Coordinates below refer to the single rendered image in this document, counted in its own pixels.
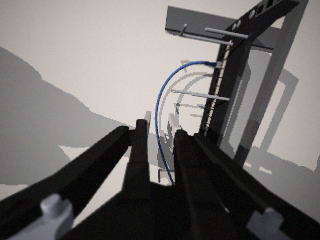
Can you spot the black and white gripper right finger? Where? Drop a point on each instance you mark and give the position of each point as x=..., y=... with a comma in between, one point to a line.
x=264, y=213

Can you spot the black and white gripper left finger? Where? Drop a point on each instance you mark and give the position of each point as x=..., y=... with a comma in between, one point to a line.
x=47, y=209

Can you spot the dark grey rack with cable rings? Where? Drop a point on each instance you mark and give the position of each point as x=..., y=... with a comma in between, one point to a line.
x=228, y=72

